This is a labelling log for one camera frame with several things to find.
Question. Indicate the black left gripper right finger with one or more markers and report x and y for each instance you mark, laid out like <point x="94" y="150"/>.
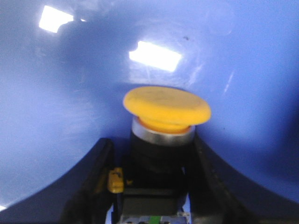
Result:
<point x="222" y="195"/>

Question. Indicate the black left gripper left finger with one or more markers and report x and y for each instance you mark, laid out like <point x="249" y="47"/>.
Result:
<point x="80" y="196"/>

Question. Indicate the yellow mushroom push button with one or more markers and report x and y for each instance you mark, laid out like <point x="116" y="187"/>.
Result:
<point x="150" y="182"/>

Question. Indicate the blue plastic tray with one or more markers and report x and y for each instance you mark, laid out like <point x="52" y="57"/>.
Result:
<point x="65" y="66"/>

